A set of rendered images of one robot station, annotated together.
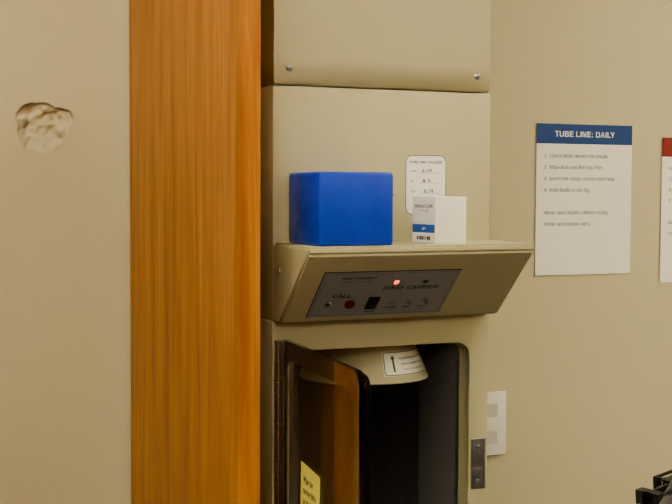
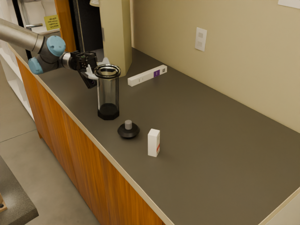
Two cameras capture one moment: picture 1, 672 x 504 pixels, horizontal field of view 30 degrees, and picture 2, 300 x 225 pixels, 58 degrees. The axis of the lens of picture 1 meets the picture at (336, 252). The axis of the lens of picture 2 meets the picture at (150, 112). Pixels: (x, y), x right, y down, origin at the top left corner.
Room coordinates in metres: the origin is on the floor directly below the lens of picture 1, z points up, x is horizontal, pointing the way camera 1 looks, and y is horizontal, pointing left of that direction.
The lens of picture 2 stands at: (1.65, -1.58, 1.65)
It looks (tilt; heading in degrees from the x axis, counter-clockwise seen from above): 34 degrees down; 77
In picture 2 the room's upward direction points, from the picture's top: straight up
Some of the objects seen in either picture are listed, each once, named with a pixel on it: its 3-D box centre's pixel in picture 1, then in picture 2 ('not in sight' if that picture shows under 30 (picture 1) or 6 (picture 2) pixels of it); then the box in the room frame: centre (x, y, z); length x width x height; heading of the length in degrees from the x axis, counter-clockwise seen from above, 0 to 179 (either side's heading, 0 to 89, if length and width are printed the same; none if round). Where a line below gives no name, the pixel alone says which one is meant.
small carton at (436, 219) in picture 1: (439, 219); not in sight; (1.63, -0.13, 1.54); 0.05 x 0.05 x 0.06; 32
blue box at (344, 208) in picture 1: (340, 208); not in sight; (1.57, -0.01, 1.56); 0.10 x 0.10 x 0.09; 24
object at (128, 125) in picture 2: not in sight; (128, 128); (1.76, -0.71, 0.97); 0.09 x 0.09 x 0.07
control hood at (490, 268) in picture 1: (404, 282); not in sight; (1.61, -0.09, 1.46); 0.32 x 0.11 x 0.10; 114
